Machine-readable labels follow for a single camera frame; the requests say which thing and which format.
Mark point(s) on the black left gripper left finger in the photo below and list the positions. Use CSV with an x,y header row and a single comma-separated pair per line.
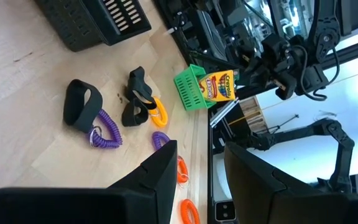
x,y
148,199

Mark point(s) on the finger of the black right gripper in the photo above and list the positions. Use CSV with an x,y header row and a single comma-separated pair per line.
x,y
249,59
286,88

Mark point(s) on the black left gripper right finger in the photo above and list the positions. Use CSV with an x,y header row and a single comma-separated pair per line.
x,y
259,193

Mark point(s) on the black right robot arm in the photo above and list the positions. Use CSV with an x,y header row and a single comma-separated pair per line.
x,y
325,28

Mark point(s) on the wooden crate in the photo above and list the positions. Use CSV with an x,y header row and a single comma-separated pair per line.
x,y
250,109

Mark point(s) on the black mesh plastic basket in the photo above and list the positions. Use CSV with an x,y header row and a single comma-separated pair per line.
x,y
79,28

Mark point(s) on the table-level camera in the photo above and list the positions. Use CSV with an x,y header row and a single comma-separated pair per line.
x,y
225,211

